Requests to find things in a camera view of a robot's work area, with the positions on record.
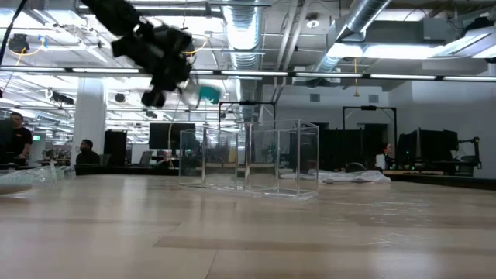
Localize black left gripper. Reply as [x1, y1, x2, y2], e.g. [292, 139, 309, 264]
[111, 22, 195, 109]

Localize blue mouthwash bottle white cap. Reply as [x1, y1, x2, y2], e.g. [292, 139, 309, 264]
[181, 77, 222, 110]

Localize black cabinet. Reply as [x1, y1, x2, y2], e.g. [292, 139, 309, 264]
[103, 129, 128, 167]

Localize white pillar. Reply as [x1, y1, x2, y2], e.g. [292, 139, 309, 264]
[71, 77, 108, 167]

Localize clear acrylic organizer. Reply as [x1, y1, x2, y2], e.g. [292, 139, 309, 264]
[178, 119, 320, 200]

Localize person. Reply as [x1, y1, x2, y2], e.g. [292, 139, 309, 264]
[5, 112, 34, 166]
[374, 142, 393, 171]
[75, 139, 101, 167]

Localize black ceiling box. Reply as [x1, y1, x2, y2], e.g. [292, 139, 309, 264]
[7, 33, 30, 54]

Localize long ceiling light strip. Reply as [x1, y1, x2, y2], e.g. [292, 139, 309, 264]
[0, 66, 496, 83]

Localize black office chair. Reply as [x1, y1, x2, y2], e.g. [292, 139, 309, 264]
[344, 161, 368, 174]

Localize black desk monitors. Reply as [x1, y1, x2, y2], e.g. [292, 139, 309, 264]
[395, 129, 460, 170]

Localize black wall monitor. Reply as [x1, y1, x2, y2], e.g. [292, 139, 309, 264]
[149, 122, 197, 150]

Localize round silver ceiling duct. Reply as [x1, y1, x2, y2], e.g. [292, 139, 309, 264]
[221, 0, 267, 122]

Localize black aluminium table frame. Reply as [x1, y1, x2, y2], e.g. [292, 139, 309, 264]
[74, 165, 496, 191]

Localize black hanging cable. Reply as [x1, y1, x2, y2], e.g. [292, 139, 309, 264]
[0, 0, 29, 67]

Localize yellow hanging cord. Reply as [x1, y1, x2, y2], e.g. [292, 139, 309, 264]
[352, 57, 360, 98]

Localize slanted silver ceiling duct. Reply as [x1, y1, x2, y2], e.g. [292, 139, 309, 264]
[309, 0, 392, 84]

